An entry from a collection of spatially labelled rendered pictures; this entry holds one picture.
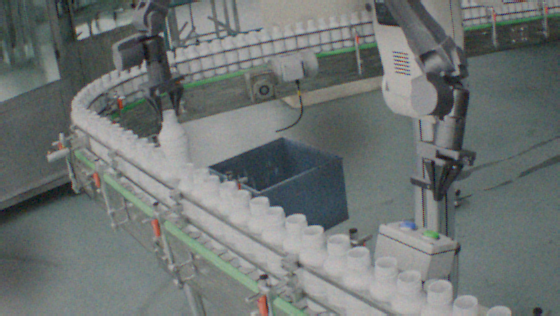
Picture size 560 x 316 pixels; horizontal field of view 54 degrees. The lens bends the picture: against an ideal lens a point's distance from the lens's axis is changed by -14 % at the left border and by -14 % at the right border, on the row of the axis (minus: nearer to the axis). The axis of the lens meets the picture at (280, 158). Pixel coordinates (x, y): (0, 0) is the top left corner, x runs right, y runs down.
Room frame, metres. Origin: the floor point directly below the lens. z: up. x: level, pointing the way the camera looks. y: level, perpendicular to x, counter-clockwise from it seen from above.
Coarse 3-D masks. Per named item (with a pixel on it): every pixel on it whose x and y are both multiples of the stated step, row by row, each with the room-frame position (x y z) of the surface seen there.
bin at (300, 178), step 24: (264, 144) 2.00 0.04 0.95; (288, 144) 2.02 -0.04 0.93; (216, 168) 1.90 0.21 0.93; (240, 168) 1.95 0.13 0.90; (264, 168) 2.00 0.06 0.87; (288, 168) 2.04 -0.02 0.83; (312, 168) 1.92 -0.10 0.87; (336, 168) 1.78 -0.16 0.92; (264, 192) 1.63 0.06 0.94; (288, 192) 1.68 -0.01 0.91; (312, 192) 1.72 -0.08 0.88; (336, 192) 1.77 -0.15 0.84; (312, 216) 1.72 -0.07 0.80; (336, 216) 1.76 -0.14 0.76
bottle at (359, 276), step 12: (348, 252) 0.87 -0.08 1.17; (360, 252) 0.88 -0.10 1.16; (348, 264) 0.86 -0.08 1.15; (360, 264) 0.84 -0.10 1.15; (348, 276) 0.85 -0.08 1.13; (360, 276) 0.84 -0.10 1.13; (372, 276) 0.84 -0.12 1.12; (360, 288) 0.83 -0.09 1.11; (348, 300) 0.85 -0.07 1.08; (348, 312) 0.85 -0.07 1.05; (360, 312) 0.83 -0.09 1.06
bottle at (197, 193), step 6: (198, 174) 1.33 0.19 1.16; (204, 174) 1.30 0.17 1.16; (198, 180) 1.30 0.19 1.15; (198, 186) 1.30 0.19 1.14; (192, 192) 1.31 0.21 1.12; (198, 192) 1.30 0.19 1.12; (198, 198) 1.29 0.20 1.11; (198, 210) 1.30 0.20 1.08; (198, 216) 1.30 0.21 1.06; (204, 216) 1.29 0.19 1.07; (204, 222) 1.29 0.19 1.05; (204, 228) 1.29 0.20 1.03; (204, 234) 1.30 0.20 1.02
